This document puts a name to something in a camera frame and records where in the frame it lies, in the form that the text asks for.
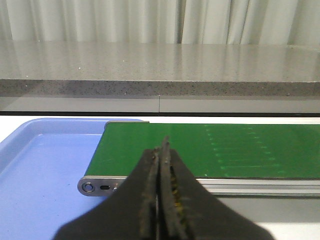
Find grey stone counter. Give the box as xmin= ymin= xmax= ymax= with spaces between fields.
xmin=0 ymin=40 xmax=320 ymax=114

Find white pleated curtain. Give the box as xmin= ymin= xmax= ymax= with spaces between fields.
xmin=0 ymin=0 xmax=320 ymax=46

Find aluminium conveyor frame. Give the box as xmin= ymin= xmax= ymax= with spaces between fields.
xmin=77 ymin=121 xmax=320 ymax=197

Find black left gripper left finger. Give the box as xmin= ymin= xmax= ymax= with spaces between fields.
xmin=54 ymin=149 xmax=159 ymax=240

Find green conveyor belt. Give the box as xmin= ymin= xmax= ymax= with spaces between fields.
xmin=86 ymin=121 xmax=320 ymax=179

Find blue plastic tray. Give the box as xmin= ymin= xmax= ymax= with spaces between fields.
xmin=0 ymin=117 xmax=143 ymax=240

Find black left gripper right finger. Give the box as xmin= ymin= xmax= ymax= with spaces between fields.
xmin=158 ymin=137 xmax=273 ymax=240

